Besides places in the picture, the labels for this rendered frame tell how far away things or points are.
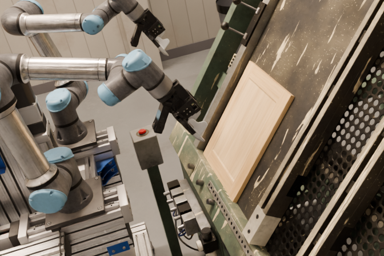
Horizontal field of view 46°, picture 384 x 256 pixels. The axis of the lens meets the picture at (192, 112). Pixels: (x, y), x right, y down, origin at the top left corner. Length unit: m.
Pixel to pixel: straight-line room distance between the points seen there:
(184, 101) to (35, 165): 0.53
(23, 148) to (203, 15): 4.11
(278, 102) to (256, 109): 0.14
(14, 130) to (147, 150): 0.96
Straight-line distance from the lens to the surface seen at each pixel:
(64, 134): 2.18
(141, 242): 2.73
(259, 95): 1.85
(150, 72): 1.31
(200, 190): 2.00
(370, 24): 1.47
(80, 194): 1.76
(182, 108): 1.38
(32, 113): 1.87
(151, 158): 2.32
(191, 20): 5.37
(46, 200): 1.58
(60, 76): 1.50
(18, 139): 1.50
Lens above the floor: 2.12
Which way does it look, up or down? 30 degrees down
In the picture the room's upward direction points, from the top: 12 degrees counter-clockwise
